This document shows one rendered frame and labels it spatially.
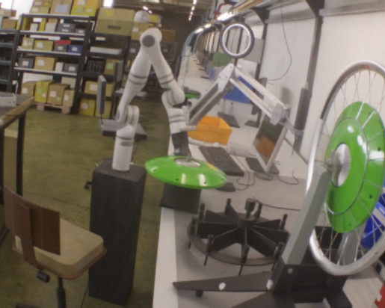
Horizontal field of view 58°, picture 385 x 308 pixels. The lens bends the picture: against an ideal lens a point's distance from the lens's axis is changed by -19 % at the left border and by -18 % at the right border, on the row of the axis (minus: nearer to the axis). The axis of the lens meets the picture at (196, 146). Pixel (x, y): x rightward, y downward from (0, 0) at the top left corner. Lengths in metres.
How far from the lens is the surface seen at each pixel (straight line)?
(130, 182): 1.99
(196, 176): 1.48
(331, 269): 0.93
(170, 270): 1.18
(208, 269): 1.22
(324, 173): 0.89
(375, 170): 0.81
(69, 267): 1.65
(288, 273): 0.98
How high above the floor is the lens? 1.55
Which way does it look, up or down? 15 degrees down
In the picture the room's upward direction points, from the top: 11 degrees clockwise
